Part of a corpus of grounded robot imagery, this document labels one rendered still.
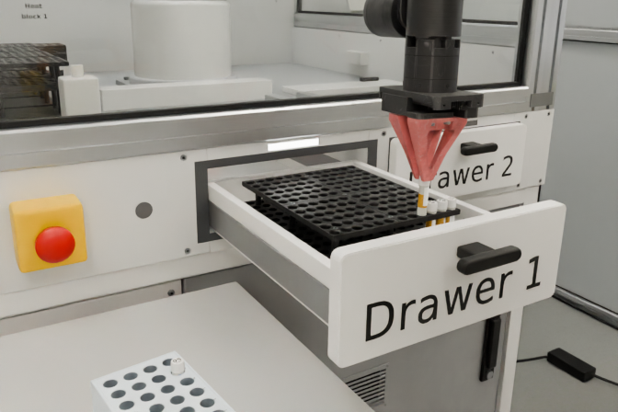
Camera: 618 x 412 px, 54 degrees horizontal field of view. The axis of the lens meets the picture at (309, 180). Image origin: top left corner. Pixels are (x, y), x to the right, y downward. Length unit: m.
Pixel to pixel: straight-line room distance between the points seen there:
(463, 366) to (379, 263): 0.77
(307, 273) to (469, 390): 0.78
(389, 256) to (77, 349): 0.37
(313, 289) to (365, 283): 0.08
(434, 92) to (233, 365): 0.35
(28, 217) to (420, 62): 0.44
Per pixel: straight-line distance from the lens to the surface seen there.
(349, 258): 0.52
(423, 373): 1.22
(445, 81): 0.65
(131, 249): 0.81
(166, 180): 0.79
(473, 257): 0.58
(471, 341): 1.28
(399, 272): 0.56
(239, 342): 0.72
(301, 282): 0.62
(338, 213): 0.69
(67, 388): 0.68
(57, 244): 0.71
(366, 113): 0.92
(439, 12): 0.64
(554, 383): 2.14
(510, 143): 1.12
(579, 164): 2.51
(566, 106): 2.52
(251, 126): 0.83
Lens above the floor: 1.13
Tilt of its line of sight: 17 degrees down
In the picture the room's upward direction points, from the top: 1 degrees clockwise
